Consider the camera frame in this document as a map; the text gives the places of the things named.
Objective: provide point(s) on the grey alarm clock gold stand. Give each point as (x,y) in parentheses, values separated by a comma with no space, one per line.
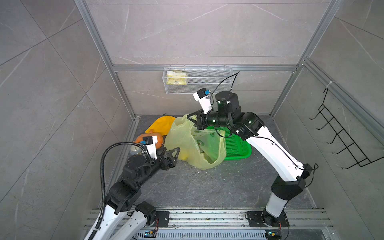
(135,150)

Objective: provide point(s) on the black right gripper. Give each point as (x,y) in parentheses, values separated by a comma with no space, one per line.
(200,120)

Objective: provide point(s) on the orange plush toy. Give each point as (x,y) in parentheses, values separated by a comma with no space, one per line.
(160,139)

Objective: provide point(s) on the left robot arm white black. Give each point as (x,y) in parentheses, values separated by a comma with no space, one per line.
(118,200)

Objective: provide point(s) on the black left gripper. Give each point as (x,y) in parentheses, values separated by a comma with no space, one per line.
(168,163)

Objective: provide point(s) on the white wire wall basket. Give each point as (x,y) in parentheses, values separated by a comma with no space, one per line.
(214,79)

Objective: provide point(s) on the metal base rail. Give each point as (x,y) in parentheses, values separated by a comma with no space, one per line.
(236,224)

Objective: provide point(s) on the black wire wall hook rack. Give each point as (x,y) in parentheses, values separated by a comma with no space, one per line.
(349,145)

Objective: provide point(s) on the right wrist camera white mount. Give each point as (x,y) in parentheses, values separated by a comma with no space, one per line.
(203,96)

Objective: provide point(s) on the green plastic basket tray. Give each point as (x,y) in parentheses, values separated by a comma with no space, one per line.
(237,145)

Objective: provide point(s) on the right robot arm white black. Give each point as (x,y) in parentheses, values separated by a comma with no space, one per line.
(292,174)

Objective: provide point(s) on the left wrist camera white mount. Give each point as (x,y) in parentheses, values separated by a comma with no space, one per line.
(150,144)

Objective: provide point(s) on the yellow-white packet in basket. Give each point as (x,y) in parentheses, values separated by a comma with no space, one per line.
(176,78)

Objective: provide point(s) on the yellow fabric hat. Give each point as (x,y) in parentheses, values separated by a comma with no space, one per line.
(162,125)

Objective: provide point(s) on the yellow-green plastic bag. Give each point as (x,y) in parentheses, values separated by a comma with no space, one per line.
(191,141)

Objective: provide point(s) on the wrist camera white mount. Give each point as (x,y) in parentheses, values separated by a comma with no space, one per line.
(150,144)
(203,96)

